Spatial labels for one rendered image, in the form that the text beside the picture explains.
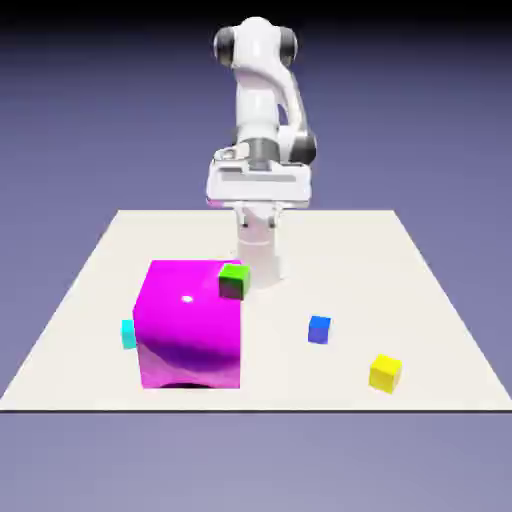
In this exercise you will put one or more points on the small blue cube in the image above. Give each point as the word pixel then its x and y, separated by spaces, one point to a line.
pixel 319 330

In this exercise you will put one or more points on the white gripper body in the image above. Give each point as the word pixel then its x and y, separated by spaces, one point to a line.
pixel 260 190

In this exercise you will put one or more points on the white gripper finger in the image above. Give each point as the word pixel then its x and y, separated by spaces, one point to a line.
pixel 244 219
pixel 272 218

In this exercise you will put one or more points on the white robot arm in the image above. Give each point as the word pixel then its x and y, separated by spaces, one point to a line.
pixel 256 100

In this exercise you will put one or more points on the small cyan cube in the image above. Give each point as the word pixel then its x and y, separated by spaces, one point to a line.
pixel 128 335

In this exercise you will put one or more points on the large magenta box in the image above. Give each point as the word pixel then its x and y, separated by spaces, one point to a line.
pixel 188 328

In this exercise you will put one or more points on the small yellow cube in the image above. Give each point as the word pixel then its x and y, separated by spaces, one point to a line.
pixel 384 374

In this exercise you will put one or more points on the small green cube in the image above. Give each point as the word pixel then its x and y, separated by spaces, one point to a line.
pixel 235 282

